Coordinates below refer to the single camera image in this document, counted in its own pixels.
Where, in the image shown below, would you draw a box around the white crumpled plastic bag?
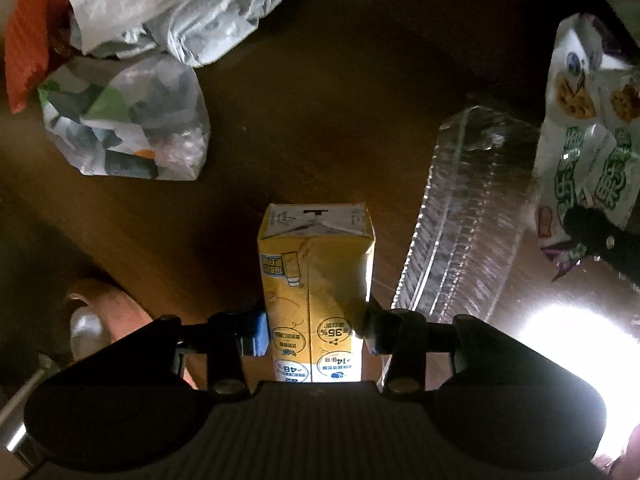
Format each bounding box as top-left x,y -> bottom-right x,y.
50,0 -> 301,69

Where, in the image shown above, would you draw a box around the clear ribbed plastic container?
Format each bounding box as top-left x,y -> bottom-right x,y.
376,104 -> 547,395

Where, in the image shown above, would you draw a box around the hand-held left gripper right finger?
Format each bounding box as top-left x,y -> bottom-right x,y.
365,297 -> 482,398

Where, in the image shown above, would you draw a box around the metal furniture leg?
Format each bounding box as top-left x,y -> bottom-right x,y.
0,354 -> 63,467

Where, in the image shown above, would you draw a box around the clear bag with green print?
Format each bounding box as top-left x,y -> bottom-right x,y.
37,52 -> 211,182

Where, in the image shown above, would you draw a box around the yellow milk carton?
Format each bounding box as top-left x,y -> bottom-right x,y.
257,203 -> 377,384

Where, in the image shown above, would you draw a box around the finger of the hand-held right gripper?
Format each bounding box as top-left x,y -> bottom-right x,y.
562,205 -> 640,292

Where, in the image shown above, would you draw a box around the white cookie snack packet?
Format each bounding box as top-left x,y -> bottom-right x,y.
537,12 -> 640,283

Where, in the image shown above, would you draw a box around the red plastic bag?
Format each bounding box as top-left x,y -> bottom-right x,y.
5,0 -> 76,114

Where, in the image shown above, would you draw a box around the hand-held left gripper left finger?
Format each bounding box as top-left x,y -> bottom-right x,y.
159,311 -> 271,402

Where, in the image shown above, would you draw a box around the pinkish rounded object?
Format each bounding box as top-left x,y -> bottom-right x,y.
65,280 -> 196,391

